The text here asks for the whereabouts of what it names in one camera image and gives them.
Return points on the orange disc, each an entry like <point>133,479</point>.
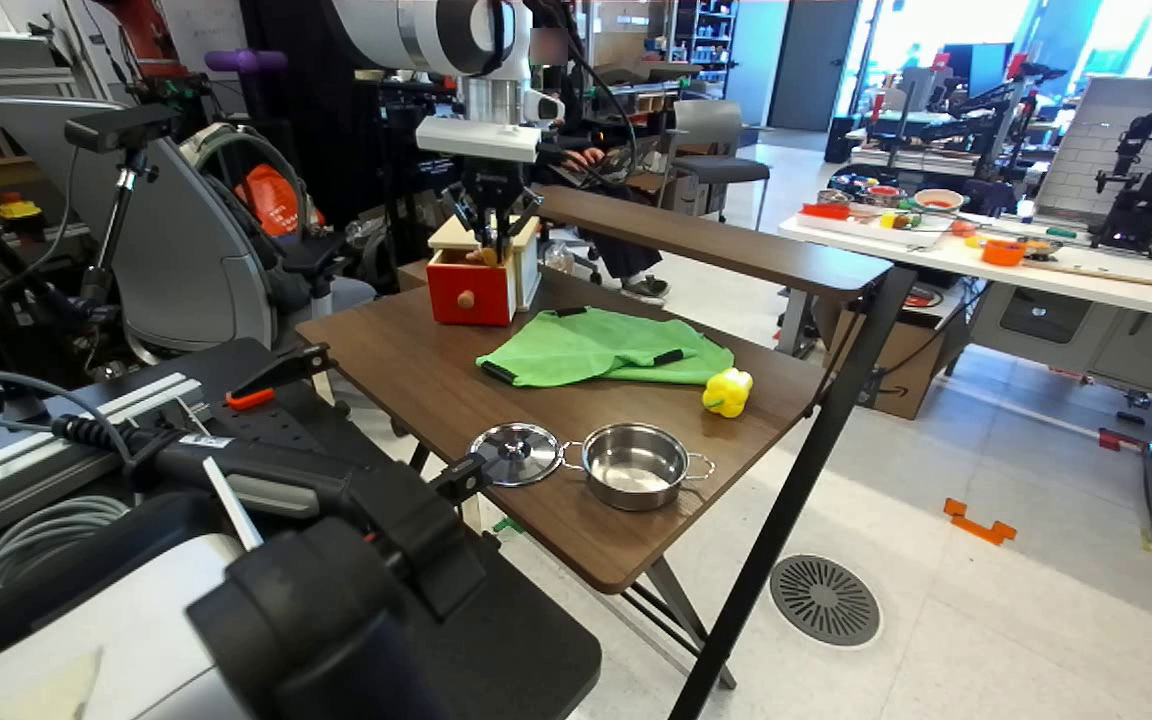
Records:
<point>268,200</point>

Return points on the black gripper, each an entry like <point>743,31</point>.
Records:
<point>494,186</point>

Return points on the brown table with black legs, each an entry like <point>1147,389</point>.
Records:
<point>428,374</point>

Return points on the white work table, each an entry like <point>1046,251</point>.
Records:
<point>1081,287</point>

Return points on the purple cylinder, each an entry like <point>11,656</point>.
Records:
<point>245,63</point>

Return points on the round floor drain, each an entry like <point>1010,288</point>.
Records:
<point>827,600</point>

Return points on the yellow plushy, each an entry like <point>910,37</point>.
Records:
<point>724,393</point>

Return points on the wooden drawer box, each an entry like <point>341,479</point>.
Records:
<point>451,242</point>

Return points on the white perforated board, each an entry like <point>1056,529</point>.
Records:
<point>1096,163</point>

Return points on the seated person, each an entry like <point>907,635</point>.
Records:
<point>586,158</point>

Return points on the orange floor marker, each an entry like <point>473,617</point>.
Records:
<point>976,523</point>

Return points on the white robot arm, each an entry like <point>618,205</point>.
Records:
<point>428,34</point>

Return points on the steel pot lid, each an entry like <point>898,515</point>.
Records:
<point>514,452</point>

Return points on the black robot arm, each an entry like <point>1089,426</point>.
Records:
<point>1142,173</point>

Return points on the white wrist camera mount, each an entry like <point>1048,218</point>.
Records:
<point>483,138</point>

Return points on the steel pot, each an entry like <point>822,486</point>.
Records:
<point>633,465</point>

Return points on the grey machine panel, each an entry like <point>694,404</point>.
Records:
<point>190,255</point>

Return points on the cardboard box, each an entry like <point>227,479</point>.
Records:
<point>918,349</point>

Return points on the orange block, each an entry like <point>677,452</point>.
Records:
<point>827,209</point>
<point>1001,251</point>

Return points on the red drawer with knob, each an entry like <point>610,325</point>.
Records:
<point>465,299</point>

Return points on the orange clip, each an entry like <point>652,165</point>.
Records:
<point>248,398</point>

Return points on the aluminium rail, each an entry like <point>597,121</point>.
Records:
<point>30,452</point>

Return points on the green cloth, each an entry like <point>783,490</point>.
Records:
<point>579,349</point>

